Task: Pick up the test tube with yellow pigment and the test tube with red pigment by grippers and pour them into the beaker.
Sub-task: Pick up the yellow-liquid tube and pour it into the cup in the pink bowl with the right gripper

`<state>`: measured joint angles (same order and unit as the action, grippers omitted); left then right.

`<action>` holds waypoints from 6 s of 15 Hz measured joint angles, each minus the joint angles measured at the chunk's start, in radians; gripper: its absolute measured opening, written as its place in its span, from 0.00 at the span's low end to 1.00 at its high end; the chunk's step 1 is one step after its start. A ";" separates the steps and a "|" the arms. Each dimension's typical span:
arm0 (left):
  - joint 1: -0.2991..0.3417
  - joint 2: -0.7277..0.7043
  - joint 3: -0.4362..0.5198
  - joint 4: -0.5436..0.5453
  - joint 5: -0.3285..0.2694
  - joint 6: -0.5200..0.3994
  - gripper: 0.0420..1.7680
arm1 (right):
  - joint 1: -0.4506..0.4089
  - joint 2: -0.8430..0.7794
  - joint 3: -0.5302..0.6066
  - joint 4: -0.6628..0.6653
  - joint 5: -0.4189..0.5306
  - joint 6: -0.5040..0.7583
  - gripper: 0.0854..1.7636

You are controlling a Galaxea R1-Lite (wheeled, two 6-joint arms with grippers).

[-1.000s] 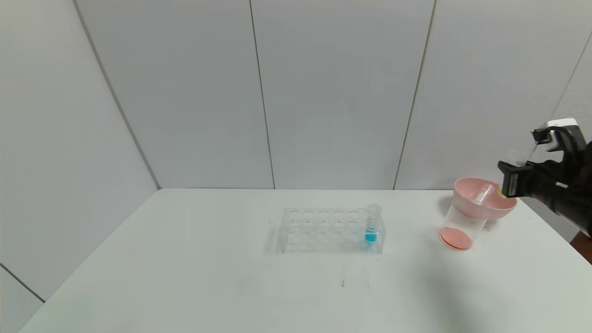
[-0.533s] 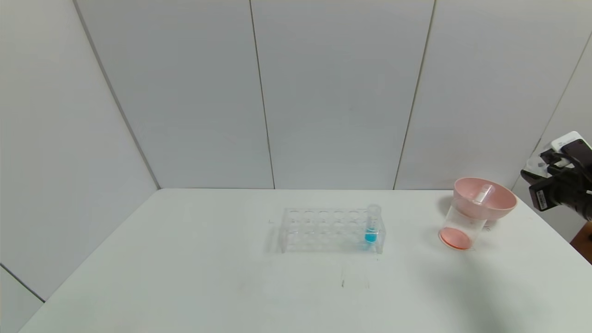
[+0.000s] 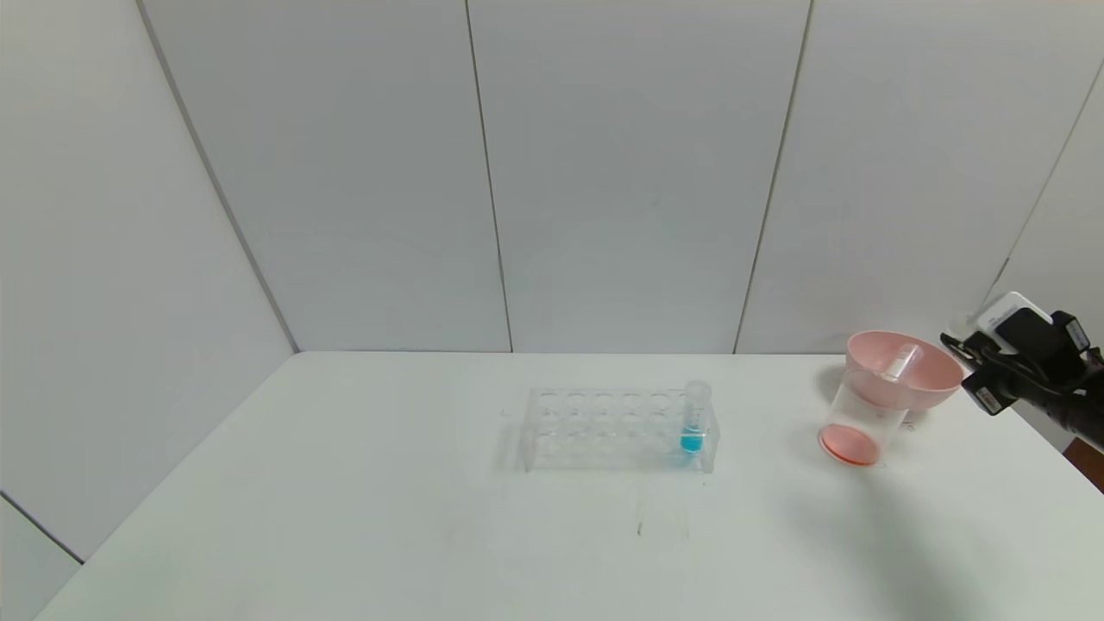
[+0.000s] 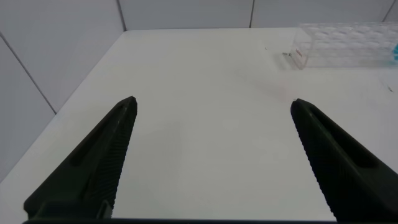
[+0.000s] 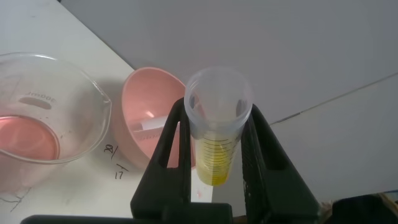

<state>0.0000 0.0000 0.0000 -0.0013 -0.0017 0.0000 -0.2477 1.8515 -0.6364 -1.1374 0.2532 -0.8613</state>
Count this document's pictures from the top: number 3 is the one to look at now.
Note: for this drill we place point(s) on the clear plastic beaker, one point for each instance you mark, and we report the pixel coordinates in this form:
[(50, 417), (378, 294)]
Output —
[(854, 440)]

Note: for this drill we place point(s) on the test tube with red pigment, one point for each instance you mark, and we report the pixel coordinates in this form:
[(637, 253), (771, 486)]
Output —
[(900, 362)]

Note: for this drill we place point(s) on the pink plastic bowl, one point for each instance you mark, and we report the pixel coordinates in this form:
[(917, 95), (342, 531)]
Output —
[(931, 384)]

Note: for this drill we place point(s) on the test tube with blue pigment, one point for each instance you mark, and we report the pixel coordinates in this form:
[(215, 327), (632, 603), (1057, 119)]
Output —
[(691, 442)]

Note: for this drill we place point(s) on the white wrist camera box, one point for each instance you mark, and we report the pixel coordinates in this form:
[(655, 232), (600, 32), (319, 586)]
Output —
[(1000, 309)]

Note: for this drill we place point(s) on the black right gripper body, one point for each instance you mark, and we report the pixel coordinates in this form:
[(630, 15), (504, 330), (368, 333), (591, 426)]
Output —
[(986, 396)]

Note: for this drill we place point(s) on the clear plastic test tube rack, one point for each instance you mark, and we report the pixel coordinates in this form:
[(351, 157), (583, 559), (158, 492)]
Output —
[(595, 440)]

